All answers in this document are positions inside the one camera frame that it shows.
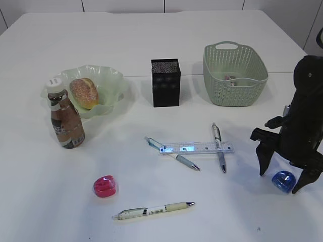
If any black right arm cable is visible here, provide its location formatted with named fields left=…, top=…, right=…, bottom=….
left=315, top=26, right=323, bottom=50

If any clear plastic ruler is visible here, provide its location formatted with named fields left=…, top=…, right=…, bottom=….
left=159, top=142, right=234, bottom=155

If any pink pencil sharpener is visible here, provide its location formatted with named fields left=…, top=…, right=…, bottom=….
left=93, top=175, right=117, bottom=198

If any cream white pen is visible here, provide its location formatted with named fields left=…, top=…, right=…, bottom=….
left=112, top=202, right=195, bottom=220

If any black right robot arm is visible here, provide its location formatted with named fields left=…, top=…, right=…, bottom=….
left=250, top=55, right=322, bottom=194

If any green woven plastic basket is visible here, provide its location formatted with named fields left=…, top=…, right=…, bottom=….
left=203, top=41, right=268, bottom=107

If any green ruffled glass plate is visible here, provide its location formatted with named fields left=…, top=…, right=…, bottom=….
left=54, top=65, right=129, bottom=118

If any teal white pen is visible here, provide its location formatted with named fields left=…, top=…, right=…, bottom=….
left=144, top=137, right=200, bottom=171

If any sesame bread roll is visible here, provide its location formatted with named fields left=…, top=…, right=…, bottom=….
left=69, top=78, right=99, bottom=109

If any large paper ball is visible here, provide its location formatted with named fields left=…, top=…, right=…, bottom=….
left=224, top=75, right=238, bottom=86

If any grey white pen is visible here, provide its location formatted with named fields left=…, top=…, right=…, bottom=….
left=211, top=123, right=226, bottom=173

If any blue pencil sharpener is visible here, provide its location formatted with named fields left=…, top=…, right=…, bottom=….
left=272, top=170, right=296, bottom=194

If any black pen holder box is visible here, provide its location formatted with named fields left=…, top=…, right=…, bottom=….
left=151, top=58, right=181, bottom=107

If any brown drink bottle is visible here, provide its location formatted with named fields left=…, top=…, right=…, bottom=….
left=46, top=78, right=85, bottom=149

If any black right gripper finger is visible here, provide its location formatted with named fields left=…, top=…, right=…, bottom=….
left=255, top=142, right=275, bottom=176
left=292, top=167, right=322, bottom=194

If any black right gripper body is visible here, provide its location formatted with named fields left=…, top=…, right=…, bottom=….
left=250, top=110, right=322, bottom=171

